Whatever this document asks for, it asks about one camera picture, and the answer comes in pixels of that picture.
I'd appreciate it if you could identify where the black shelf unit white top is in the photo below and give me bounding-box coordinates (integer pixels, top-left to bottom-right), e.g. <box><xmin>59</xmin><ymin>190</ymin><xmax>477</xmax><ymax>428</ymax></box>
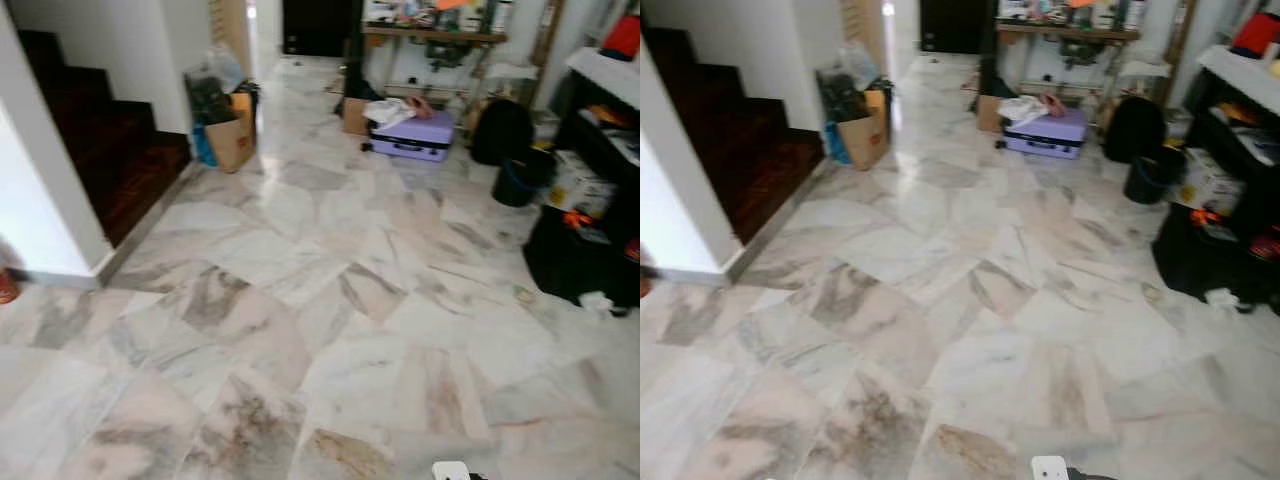
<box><xmin>1150</xmin><ymin>43</ymin><xmax>1280</xmax><ymax>311</ymax></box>
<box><xmin>522</xmin><ymin>47</ymin><xmax>641</xmax><ymax>308</ymax></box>

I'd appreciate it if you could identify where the white cardboard box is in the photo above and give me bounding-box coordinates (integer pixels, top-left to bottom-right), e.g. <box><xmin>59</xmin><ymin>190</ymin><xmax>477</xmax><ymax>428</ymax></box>
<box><xmin>1177</xmin><ymin>148</ymin><xmax>1247</xmax><ymax>217</ymax></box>
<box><xmin>545</xmin><ymin>150</ymin><xmax>618</xmax><ymax>221</ymax></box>

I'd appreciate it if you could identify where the black bucket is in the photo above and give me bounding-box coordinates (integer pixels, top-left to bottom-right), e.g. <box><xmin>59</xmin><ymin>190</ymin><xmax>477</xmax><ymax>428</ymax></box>
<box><xmin>1123</xmin><ymin>145</ymin><xmax>1188</xmax><ymax>206</ymax></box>
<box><xmin>492</xmin><ymin>147</ymin><xmax>557</xmax><ymax>209</ymax></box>

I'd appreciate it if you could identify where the dark wooden staircase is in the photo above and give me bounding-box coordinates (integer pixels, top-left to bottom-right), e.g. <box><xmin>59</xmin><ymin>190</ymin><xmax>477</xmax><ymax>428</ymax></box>
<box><xmin>18</xmin><ymin>28</ymin><xmax>193</xmax><ymax>249</ymax></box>
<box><xmin>645</xmin><ymin>25</ymin><xmax>827</xmax><ymax>246</ymax></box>

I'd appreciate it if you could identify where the black backpack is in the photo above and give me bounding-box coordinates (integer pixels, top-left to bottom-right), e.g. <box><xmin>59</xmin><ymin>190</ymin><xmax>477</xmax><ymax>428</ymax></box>
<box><xmin>471</xmin><ymin>98</ymin><xmax>535</xmax><ymax>167</ymax></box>
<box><xmin>1104</xmin><ymin>96</ymin><xmax>1167</xmax><ymax>165</ymax></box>

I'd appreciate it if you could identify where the red box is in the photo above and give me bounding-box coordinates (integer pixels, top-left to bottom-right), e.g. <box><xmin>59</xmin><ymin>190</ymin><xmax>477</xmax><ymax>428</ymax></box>
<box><xmin>1231</xmin><ymin>12</ymin><xmax>1280</xmax><ymax>59</ymax></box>
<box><xmin>601</xmin><ymin>15</ymin><xmax>641</xmax><ymax>61</ymax></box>

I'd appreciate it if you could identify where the purple suitcase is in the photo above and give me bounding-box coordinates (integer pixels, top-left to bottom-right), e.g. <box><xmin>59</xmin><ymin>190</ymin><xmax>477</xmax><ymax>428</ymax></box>
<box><xmin>1002</xmin><ymin>106</ymin><xmax>1090</xmax><ymax>161</ymax></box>
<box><xmin>366</xmin><ymin>108</ymin><xmax>457</xmax><ymax>164</ymax></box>

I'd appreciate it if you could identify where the brown paper bag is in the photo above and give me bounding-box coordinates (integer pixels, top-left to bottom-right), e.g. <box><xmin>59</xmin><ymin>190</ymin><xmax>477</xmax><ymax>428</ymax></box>
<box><xmin>205</xmin><ymin>92</ymin><xmax>259</xmax><ymax>174</ymax></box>
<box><xmin>837</xmin><ymin>90</ymin><xmax>892</xmax><ymax>172</ymax></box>

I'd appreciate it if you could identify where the clear plastic bag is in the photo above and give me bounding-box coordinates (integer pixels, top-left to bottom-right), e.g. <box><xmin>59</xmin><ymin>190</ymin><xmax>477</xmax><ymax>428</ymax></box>
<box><xmin>183</xmin><ymin>45</ymin><xmax>248</xmax><ymax>126</ymax></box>
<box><xmin>815</xmin><ymin>42</ymin><xmax>883</xmax><ymax>123</ymax></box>

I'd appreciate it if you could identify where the white cloth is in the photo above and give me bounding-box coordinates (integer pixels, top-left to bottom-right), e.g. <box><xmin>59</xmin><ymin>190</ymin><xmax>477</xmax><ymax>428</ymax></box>
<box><xmin>364</xmin><ymin>98</ymin><xmax>419</xmax><ymax>131</ymax></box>
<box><xmin>998</xmin><ymin>95</ymin><xmax>1051</xmax><ymax>128</ymax></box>

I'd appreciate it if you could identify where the dark door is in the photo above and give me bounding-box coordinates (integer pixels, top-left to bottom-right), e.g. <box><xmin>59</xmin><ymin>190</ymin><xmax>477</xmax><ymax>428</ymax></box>
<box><xmin>282</xmin><ymin>0</ymin><xmax>354</xmax><ymax>58</ymax></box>
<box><xmin>920</xmin><ymin>0</ymin><xmax>993</xmax><ymax>56</ymax></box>

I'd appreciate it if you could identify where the wooden wall shelf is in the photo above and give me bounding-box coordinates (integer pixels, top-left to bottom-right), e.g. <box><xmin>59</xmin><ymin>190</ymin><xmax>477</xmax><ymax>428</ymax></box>
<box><xmin>362</xmin><ymin>25</ymin><xmax>509</xmax><ymax>46</ymax></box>
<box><xmin>996</xmin><ymin>22</ymin><xmax>1142</xmax><ymax>44</ymax></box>

